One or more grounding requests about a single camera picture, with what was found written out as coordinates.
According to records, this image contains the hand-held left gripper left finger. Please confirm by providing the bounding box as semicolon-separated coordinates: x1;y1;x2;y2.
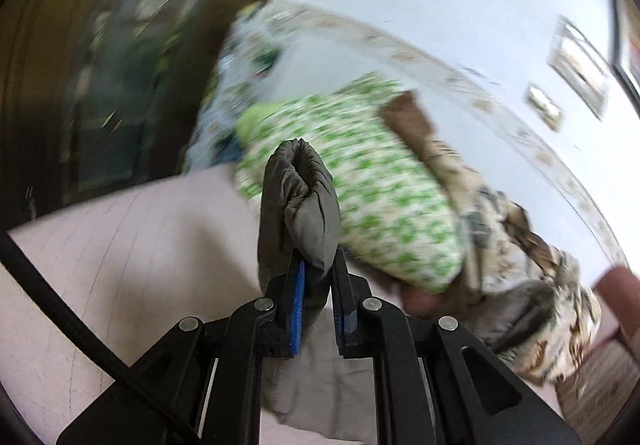
56;250;307;445

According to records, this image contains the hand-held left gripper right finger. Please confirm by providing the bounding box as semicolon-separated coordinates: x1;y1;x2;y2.
330;247;581;445

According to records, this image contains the grey padded jacket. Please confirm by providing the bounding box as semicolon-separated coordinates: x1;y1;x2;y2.
257;139;381;441

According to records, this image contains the green patterned pillow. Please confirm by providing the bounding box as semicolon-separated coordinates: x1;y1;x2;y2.
235;72;466;296

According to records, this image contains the pink quilted bed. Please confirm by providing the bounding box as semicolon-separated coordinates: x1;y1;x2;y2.
0;165;640;445

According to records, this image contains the leaf print blanket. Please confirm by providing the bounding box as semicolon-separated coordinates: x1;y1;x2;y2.
380;92;603;386

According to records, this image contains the light blue printed cloth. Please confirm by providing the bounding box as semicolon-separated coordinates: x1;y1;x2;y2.
182;5;281;176

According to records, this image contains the dark wooden cabinet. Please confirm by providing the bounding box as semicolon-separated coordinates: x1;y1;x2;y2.
0;0;311;226

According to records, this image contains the black cable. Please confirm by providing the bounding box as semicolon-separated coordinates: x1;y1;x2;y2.
0;230;201;445

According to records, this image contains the small beige wall frame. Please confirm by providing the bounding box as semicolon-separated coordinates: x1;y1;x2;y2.
524;84;565;132

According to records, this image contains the large wall picture frame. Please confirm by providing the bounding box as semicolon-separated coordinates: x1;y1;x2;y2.
547;17;611;120

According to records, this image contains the dark framed wall picture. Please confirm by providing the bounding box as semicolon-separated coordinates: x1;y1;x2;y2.
607;0;640;106

